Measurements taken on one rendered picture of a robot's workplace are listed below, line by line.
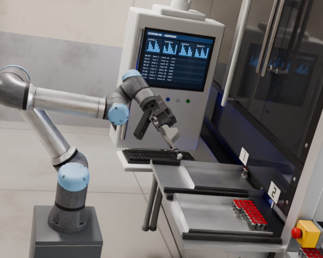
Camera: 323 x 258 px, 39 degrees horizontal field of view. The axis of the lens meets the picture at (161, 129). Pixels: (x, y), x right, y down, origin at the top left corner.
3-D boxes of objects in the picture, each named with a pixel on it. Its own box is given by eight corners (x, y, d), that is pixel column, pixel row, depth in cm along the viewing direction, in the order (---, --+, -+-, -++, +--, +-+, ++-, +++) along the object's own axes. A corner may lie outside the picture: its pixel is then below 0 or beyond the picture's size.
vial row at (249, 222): (239, 209, 196) (242, 199, 194) (255, 233, 179) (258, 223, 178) (234, 208, 195) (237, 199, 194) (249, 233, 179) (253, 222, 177)
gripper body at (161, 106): (174, 115, 164) (157, 91, 169) (154, 129, 163) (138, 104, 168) (178, 123, 170) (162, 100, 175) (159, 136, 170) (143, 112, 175)
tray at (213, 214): (246, 205, 201) (248, 198, 199) (270, 240, 177) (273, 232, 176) (172, 199, 192) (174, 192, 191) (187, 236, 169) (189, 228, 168)
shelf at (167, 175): (238, 170, 240) (239, 167, 239) (301, 253, 176) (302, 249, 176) (149, 163, 228) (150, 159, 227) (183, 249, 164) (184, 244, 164)
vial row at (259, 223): (244, 209, 196) (246, 199, 195) (260, 233, 180) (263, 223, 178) (239, 209, 196) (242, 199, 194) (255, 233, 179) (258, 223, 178)
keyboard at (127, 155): (188, 154, 261) (189, 150, 260) (198, 165, 249) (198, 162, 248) (121, 151, 247) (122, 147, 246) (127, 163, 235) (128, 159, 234)
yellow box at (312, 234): (309, 236, 170) (315, 220, 167) (319, 248, 163) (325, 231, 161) (291, 236, 168) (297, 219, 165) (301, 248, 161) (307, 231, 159)
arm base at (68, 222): (48, 233, 170) (51, 210, 166) (46, 211, 183) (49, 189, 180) (88, 233, 174) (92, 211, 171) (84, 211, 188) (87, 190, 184)
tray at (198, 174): (242, 171, 234) (244, 165, 233) (262, 197, 211) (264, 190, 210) (179, 166, 226) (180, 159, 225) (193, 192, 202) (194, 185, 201)
